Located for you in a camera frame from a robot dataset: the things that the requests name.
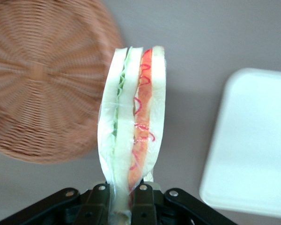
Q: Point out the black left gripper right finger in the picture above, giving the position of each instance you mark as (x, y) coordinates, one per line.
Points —
(145, 206)

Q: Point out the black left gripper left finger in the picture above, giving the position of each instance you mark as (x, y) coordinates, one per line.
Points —
(96, 206)

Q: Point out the triangle sandwich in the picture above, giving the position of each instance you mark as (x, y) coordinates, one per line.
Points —
(126, 117)

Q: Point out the beige plastic tray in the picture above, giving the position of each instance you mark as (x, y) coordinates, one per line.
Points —
(250, 145)

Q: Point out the round brown wicker basket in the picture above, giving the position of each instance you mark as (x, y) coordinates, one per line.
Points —
(44, 77)

